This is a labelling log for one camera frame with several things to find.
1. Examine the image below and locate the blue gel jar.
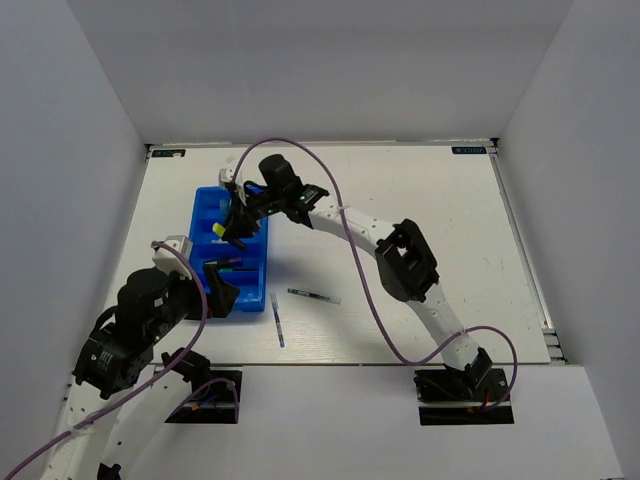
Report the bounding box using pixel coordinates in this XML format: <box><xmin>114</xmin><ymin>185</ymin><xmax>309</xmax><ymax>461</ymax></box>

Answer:
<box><xmin>219</xmin><ymin>199</ymin><xmax>231</xmax><ymax>215</ymax></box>

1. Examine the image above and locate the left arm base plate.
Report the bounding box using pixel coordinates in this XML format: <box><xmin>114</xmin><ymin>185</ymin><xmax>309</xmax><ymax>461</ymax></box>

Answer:
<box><xmin>165</xmin><ymin>367</ymin><xmax>243</xmax><ymax>425</ymax></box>

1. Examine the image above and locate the purple cap black marker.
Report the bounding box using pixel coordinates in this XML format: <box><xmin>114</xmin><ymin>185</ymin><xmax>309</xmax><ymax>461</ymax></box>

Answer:
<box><xmin>213</xmin><ymin>257</ymin><xmax>242</xmax><ymax>267</ymax></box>

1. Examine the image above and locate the left corner label sticker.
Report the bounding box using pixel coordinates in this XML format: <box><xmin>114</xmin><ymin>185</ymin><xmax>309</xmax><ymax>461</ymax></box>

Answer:
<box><xmin>151</xmin><ymin>149</ymin><xmax>186</xmax><ymax>158</ymax></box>

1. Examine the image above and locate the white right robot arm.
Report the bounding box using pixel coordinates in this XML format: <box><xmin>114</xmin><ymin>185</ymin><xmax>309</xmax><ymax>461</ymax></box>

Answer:
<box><xmin>215</xmin><ymin>154</ymin><xmax>492</xmax><ymax>399</ymax></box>

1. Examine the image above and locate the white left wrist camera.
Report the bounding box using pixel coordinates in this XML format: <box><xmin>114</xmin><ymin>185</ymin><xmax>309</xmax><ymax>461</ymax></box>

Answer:
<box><xmin>152</xmin><ymin>235</ymin><xmax>193</xmax><ymax>280</ymax></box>

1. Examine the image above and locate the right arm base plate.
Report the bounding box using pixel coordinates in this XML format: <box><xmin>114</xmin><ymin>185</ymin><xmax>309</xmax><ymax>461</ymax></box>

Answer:
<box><xmin>413</xmin><ymin>368</ymin><xmax>515</xmax><ymax>427</ymax></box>

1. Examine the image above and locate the right corner label sticker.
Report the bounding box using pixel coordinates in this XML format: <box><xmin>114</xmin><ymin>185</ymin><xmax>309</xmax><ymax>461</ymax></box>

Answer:
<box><xmin>451</xmin><ymin>146</ymin><xmax>487</xmax><ymax>155</ymax></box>

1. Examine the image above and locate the blue white pen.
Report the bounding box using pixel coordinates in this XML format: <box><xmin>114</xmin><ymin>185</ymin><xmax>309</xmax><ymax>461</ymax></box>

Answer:
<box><xmin>270</xmin><ymin>293</ymin><xmax>285</xmax><ymax>348</ymax></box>

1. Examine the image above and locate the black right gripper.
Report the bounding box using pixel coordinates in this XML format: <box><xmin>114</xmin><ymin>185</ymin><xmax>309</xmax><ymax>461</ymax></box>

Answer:
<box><xmin>222</xmin><ymin>187</ymin><xmax>286</xmax><ymax>241</ymax></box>

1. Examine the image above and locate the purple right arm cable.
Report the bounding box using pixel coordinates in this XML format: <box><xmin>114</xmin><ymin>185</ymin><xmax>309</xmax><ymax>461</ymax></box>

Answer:
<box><xmin>234</xmin><ymin>137</ymin><xmax>519</xmax><ymax>414</ymax></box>

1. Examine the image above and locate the blue compartment tray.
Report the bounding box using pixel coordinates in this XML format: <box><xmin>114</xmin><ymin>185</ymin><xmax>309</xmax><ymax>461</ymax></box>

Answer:
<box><xmin>189</xmin><ymin>186</ymin><xmax>269</xmax><ymax>312</ymax></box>

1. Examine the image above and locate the corner label sticker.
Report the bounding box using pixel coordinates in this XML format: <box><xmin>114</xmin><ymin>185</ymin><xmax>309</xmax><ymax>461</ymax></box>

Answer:
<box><xmin>451</xmin><ymin>146</ymin><xmax>487</xmax><ymax>155</ymax></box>
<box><xmin>151</xmin><ymin>149</ymin><xmax>186</xmax><ymax>158</ymax></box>

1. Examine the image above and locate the aluminium table edge rail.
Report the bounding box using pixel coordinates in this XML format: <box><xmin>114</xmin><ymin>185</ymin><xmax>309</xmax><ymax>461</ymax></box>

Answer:
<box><xmin>488</xmin><ymin>137</ymin><xmax>568</xmax><ymax>365</ymax></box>

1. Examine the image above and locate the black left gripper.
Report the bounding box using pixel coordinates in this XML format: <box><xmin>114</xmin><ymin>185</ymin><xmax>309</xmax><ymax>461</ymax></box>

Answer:
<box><xmin>148</xmin><ymin>262</ymin><xmax>240</xmax><ymax>340</ymax></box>

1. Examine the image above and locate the yellow cap highlighter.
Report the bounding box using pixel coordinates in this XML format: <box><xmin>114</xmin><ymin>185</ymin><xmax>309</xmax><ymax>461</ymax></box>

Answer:
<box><xmin>212</xmin><ymin>223</ymin><xmax>226</xmax><ymax>237</ymax></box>

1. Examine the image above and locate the green cap highlighter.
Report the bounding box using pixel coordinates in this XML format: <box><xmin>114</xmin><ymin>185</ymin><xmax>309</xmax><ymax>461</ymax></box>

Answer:
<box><xmin>219</xmin><ymin>267</ymin><xmax>259</xmax><ymax>274</ymax></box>

